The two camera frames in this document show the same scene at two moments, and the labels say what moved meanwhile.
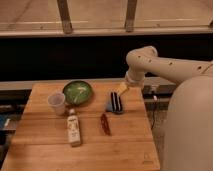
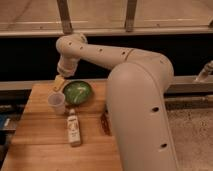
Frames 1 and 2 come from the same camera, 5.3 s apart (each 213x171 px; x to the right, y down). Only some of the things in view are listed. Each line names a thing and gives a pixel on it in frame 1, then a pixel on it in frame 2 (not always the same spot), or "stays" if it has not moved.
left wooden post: [65, 16] stays
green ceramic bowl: [77, 92] stays
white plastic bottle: [74, 132] stays
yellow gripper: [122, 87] -> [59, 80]
